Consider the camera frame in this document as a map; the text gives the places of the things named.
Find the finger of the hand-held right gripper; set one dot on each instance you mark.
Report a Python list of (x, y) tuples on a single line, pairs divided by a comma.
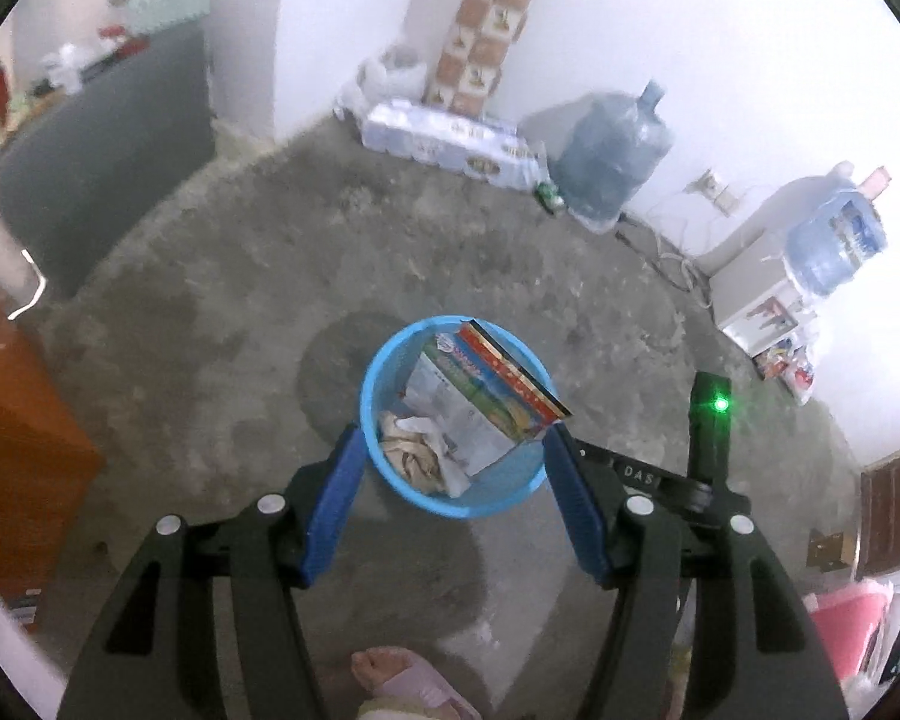
[(637, 476)]

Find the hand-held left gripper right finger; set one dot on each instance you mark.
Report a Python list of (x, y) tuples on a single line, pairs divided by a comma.
[(577, 510)]

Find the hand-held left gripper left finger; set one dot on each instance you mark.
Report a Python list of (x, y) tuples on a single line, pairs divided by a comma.
[(334, 510)]

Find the blue plastic wastebasket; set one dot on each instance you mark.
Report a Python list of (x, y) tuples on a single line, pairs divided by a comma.
[(495, 496)]

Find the brown paper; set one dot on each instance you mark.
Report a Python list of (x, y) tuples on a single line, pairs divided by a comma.
[(412, 454)]

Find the white tissue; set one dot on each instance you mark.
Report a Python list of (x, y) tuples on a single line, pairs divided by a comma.
[(454, 476)]

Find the large colourful snack bag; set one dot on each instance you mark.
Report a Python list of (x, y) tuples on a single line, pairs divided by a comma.
[(472, 405)]

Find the colourful plastic bag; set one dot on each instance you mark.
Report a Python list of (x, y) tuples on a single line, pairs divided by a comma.
[(784, 364)]

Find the person's foot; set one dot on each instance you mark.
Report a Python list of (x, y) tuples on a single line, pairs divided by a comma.
[(375, 671)]

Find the white water dispenser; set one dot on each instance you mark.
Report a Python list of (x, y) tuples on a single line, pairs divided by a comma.
[(750, 277)]

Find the pink slipper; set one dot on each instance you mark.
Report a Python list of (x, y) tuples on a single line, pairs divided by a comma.
[(435, 690)]

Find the pink plastic item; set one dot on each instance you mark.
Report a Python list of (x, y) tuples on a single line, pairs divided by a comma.
[(847, 622)]

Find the labelled blue water jug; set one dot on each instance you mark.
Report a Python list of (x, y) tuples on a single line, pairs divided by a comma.
[(832, 240)]

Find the wrapped pack of bottles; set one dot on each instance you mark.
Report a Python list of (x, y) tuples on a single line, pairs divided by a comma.
[(450, 139)]

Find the grey cabinet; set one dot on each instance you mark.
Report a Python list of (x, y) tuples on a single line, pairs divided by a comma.
[(105, 150)]

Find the white plastic bag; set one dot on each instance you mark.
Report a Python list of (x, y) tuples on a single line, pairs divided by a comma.
[(390, 75)]

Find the checkered tile box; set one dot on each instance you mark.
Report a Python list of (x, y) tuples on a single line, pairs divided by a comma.
[(487, 30)]

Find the small white bottle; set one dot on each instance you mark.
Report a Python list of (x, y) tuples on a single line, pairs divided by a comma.
[(67, 64)]

